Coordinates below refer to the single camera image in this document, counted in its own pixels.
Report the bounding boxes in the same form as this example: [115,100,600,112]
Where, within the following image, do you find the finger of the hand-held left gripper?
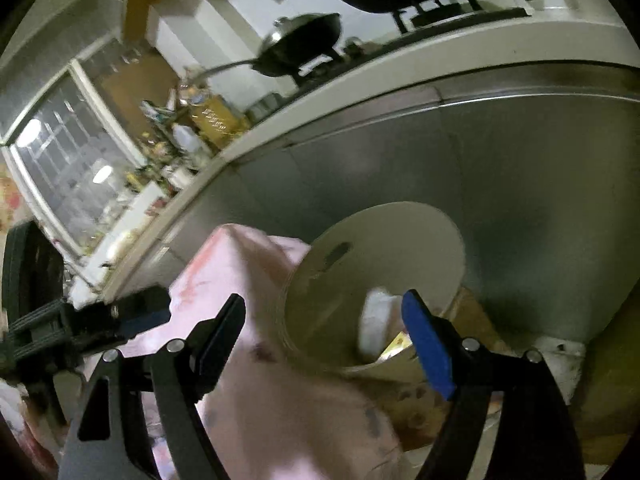
[107,285,173,342]

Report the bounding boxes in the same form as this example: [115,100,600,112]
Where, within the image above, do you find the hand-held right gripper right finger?
[402,289,587,480]

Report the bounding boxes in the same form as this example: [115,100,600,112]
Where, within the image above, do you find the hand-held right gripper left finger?
[57,294,247,480]

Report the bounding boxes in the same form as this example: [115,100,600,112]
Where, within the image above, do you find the beige plastic trash bin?
[282,201,467,376]

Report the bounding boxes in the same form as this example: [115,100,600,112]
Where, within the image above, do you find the white crumpled trash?
[357,287,402,361]

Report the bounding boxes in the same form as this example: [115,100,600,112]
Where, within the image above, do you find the yellow snack packet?
[382,332,418,362]

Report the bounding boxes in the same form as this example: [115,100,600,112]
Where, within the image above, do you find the pink printed tablecloth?
[120,223,416,480]

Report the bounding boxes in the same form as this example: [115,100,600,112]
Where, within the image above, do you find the glass block window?
[0,60,147,263]

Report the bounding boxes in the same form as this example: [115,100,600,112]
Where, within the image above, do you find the row of sauce bottles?
[125,100,201,196]

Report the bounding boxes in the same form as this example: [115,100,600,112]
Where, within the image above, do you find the white plastic bottle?
[172,125,207,155]

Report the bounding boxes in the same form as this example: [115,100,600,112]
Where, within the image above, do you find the grey kitchen cabinet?
[100,60,640,346]

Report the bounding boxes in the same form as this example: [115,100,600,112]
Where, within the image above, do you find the large yellow oil bottle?
[192,95,251,150]

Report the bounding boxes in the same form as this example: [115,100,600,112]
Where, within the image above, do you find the white kitchen countertop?
[75,5,640,301]

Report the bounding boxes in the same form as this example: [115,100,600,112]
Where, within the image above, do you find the black wok with steel lid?
[192,12,347,83]

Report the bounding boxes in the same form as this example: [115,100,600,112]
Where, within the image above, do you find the brown wooden panel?
[100,0,187,128]

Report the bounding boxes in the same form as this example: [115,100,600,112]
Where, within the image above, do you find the black gas stove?
[290,0,531,98]

